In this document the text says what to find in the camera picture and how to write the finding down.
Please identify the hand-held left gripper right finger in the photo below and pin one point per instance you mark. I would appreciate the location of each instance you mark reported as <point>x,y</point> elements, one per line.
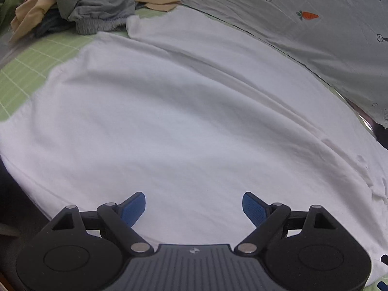
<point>254,209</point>

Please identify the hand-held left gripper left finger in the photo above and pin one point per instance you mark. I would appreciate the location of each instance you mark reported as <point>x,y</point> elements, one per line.
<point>133,209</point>

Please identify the white shirt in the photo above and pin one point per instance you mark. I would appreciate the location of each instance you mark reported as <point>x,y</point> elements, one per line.
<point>182,112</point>

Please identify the grey carrot print bedsheet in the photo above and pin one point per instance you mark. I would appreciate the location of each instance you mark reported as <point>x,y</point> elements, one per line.
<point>318,51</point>

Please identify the green grid mat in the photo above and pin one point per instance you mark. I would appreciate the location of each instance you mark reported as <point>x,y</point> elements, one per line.
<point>27,66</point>

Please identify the dark grey garment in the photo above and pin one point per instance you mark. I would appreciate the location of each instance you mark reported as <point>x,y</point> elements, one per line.
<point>51,24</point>

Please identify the grey sweatpants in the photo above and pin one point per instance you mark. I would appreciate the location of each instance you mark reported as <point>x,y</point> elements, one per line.
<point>97,3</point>

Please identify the green curtain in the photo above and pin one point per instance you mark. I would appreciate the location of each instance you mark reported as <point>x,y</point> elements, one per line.
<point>7,9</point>

